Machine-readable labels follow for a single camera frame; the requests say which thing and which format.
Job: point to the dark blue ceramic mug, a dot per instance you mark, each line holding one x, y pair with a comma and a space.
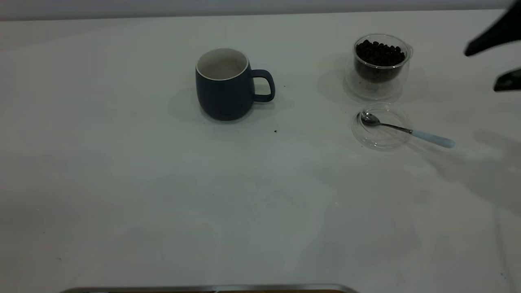
228, 97

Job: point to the metal edge strip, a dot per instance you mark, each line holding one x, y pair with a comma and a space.
203, 288

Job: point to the clear double-wall glass cup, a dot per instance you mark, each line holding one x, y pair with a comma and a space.
378, 87

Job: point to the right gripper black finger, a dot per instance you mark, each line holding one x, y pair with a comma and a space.
509, 81
500, 34

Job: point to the pile of coffee beans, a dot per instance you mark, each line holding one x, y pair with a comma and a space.
380, 55

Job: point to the clear glass saucer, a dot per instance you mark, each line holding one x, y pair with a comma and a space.
382, 138

